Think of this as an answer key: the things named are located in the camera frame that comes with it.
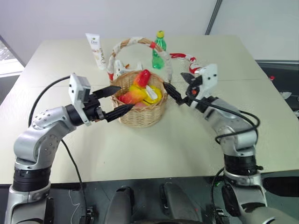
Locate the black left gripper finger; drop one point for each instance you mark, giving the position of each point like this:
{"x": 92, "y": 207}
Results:
{"x": 107, "y": 91}
{"x": 119, "y": 112}

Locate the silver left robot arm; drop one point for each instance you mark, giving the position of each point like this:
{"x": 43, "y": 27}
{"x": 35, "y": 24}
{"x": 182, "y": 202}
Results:
{"x": 39, "y": 137}

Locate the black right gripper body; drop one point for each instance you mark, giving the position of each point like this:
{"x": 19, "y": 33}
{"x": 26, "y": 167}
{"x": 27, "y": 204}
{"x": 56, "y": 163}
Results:
{"x": 194, "y": 87}

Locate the grey wall pillar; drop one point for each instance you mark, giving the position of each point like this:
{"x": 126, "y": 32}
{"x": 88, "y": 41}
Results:
{"x": 213, "y": 16}

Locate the small white object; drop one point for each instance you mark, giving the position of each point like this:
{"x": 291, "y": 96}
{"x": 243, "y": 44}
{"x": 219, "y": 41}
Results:
{"x": 286, "y": 94}

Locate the white plastic toy piece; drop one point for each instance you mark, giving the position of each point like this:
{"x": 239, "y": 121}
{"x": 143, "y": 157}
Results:
{"x": 122, "y": 67}

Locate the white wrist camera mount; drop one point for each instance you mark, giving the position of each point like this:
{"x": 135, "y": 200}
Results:
{"x": 209, "y": 74}
{"x": 76, "y": 93}

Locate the white Dove lotion tube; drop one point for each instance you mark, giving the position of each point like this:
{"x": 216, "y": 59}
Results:
{"x": 95, "y": 51}

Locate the orange and red toy fruit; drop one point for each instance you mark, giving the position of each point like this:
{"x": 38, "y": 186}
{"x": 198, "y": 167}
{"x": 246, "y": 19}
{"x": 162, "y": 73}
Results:
{"x": 132, "y": 96}

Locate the green plastic bottle yellow cap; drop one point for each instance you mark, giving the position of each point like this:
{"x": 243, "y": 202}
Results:
{"x": 158, "y": 53}

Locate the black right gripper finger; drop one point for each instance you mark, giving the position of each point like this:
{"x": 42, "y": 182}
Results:
{"x": 187, "y": 77}
{"x": 173, "y": 93}

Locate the yellow toy fruit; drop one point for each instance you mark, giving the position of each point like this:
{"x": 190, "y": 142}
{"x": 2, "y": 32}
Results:
{"x": 157, "y": 93}

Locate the window with dark frame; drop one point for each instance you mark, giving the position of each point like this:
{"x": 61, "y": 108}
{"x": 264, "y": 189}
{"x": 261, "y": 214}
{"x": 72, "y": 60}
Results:
{"x": 8, "y": 58}

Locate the black side table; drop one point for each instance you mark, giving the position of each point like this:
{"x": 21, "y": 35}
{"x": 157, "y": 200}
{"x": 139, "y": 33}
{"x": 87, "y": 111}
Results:
{"x": 282, "y": 81}

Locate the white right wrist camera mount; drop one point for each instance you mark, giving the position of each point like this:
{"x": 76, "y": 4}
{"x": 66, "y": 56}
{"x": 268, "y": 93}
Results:
{"x": 209, "y": 74}

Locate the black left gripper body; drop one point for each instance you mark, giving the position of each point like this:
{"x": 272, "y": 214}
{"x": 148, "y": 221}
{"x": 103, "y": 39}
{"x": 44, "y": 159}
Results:
{"x": 94, "y": 108}

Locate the small red object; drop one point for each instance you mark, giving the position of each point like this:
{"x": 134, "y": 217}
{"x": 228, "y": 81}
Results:
{"x": 272, "y": 77}

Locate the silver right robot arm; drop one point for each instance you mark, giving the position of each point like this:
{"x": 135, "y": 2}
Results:
{"x": 236, "y": 130}

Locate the pink toy peach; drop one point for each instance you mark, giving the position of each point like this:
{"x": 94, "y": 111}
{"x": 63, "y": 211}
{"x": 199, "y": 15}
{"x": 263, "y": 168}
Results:
{"x": 140, "y": 104}

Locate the red and yellow toy mango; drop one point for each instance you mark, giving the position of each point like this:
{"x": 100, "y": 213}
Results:
{"x": 142, "y": 78}

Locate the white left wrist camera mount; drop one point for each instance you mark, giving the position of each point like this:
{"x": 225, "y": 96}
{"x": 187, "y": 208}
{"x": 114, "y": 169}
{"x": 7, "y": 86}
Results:
{"x": 76, "y": 93}

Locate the dark rounded shape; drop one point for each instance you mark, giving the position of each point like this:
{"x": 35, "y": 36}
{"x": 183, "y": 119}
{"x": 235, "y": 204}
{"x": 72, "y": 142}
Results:
{"x": 121, "y": 206}

